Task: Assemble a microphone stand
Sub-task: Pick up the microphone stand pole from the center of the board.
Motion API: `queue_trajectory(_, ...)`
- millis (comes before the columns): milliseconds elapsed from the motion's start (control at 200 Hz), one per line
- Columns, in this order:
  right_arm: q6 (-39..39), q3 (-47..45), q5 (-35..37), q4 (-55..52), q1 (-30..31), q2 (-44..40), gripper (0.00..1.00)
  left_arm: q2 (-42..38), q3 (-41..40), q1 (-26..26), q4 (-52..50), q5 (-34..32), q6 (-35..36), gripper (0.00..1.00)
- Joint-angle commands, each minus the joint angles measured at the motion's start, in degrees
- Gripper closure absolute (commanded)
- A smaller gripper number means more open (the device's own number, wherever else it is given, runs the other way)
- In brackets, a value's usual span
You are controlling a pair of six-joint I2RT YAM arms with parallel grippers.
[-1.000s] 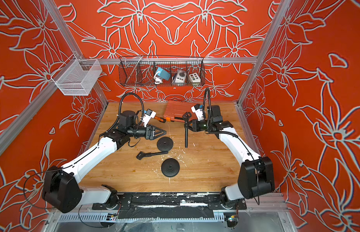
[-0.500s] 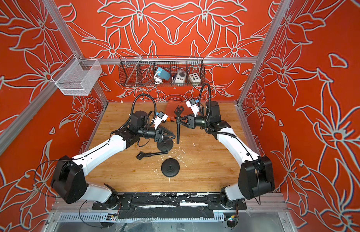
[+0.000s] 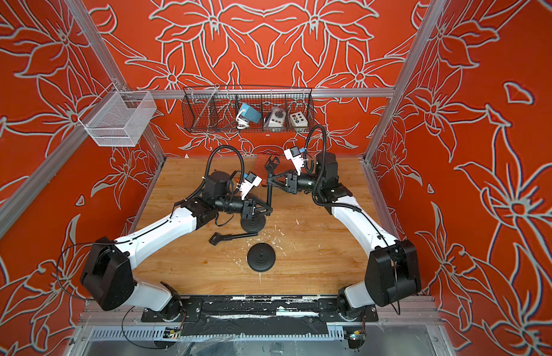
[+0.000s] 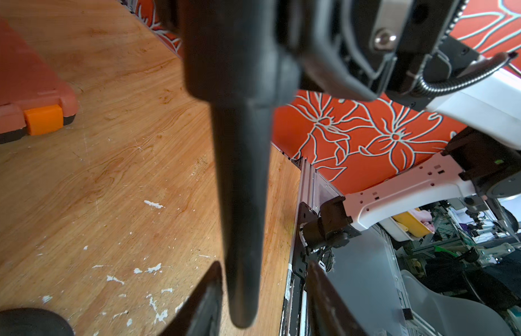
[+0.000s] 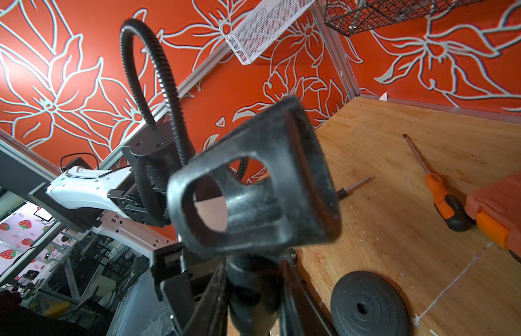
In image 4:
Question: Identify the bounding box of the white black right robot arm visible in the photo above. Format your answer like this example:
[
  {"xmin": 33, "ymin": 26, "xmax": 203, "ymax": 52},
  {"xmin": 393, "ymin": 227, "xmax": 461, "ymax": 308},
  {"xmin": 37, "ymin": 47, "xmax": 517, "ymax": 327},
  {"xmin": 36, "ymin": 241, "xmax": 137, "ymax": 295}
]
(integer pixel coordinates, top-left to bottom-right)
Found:
[{"xmin": 274, "ymin": 1, "xmax": 521, "ymax": 335}]

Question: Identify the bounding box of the black round stand base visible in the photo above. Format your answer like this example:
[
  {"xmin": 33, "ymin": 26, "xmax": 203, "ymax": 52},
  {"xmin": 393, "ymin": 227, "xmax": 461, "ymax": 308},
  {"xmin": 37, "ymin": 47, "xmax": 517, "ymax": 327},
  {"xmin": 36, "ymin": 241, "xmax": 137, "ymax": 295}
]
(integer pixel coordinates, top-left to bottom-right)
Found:
[{"xmin": 0, "ymin": 308, "xmax": 74, "ymax": 336}]

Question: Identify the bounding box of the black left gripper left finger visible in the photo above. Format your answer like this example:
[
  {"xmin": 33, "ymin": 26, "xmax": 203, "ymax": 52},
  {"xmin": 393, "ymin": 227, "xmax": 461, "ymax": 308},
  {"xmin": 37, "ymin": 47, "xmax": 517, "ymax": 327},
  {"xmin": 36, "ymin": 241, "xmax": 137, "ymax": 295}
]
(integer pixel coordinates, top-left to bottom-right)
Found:
[{"xmin": 160, "ymin": 261, "xmax": 223, "ymax": 336}]

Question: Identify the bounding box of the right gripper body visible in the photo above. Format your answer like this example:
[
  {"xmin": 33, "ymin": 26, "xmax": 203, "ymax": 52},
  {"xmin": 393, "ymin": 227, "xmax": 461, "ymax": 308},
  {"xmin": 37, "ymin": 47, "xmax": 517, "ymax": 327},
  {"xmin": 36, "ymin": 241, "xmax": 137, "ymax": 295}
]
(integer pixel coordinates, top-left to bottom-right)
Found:
[{"xmin": 281, "ymin": 1, "xmax": 466, "ymax": 102}]

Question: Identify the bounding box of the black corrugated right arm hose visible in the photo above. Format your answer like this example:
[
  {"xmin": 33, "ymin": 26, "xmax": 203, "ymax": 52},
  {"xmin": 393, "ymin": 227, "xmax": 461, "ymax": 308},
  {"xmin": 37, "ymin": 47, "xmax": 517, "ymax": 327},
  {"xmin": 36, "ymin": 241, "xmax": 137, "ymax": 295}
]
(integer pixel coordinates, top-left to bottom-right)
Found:
[{"xmin": 411, "ymin": 51, "xmax": 518, "ymax": 98}]

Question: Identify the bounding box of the orange plastic tool case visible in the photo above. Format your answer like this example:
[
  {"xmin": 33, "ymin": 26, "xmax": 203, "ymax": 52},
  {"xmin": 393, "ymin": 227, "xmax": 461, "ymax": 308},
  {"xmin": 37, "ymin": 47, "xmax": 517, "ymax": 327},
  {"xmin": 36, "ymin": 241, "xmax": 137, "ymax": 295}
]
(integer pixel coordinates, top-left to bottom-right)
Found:
[{"xmin": 0, "ymin": 17, "xmax": 79, "ymax": 144}]

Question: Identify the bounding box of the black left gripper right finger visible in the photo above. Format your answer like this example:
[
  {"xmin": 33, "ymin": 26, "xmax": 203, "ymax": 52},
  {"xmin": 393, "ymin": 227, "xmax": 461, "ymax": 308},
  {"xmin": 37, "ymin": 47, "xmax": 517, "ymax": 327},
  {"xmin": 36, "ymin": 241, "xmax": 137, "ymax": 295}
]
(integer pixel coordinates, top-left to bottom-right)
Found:
[{"xmin": 305, "ymin": 262, "xmax": 368, "ymax": 336}]

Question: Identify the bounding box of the black microphone stand pole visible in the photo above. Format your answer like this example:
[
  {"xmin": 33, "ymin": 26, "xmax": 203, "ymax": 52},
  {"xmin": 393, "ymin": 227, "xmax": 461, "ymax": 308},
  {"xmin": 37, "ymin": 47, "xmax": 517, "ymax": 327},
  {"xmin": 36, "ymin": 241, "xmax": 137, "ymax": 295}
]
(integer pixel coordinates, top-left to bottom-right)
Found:
[{"xmin": 178, "ymin": 1, "xmax": 301, "ymax": 328}]

